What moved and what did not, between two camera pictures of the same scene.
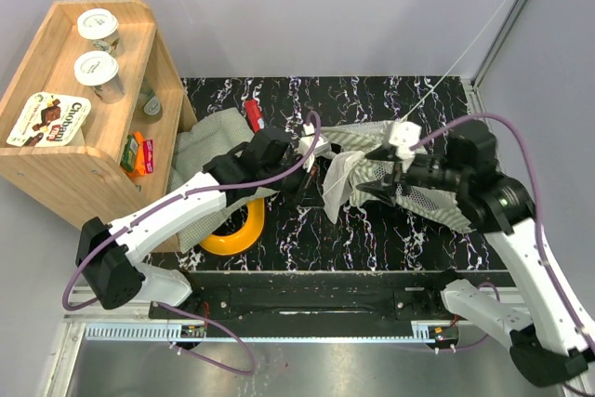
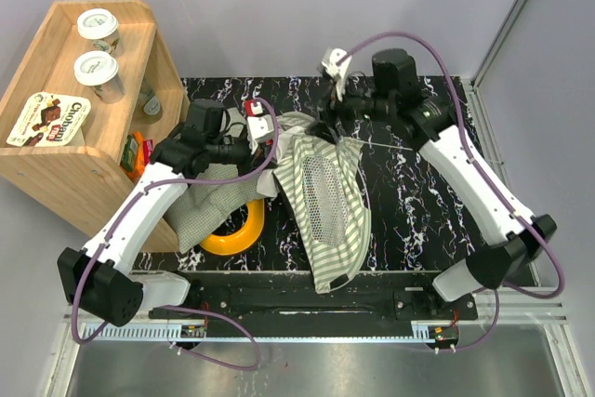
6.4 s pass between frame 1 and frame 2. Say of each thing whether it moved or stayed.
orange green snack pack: stayed
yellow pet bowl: stayed
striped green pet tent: moved
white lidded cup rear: stayed
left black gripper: moved
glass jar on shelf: stayed
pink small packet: stayed
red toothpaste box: stayed
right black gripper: moved
